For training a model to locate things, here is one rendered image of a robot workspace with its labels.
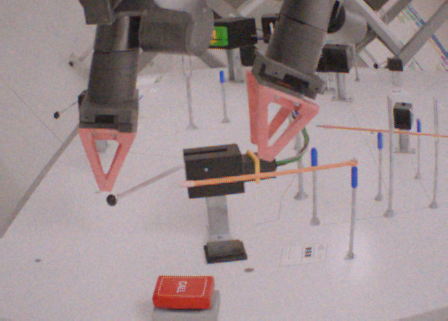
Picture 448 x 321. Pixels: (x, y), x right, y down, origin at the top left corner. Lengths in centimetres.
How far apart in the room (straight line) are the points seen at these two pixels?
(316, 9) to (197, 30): 14
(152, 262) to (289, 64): 24
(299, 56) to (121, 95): 18
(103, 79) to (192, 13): 12
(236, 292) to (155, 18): 27
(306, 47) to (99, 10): 23
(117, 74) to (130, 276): 20
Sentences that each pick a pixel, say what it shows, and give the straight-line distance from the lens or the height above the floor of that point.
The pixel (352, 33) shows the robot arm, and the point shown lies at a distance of 81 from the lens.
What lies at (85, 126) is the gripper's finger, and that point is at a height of 109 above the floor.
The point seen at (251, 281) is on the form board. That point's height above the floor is 112.
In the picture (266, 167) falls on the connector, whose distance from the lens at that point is 77.
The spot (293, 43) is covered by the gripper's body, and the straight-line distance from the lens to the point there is 74.
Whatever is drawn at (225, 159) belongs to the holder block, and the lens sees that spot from 75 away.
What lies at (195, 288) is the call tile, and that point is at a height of 111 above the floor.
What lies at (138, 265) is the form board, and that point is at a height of 103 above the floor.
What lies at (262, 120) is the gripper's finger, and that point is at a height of 121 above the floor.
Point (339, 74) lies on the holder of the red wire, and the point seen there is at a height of 127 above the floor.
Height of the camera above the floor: 136
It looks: 15 degrees down
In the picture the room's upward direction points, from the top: 47 degrees clockwise
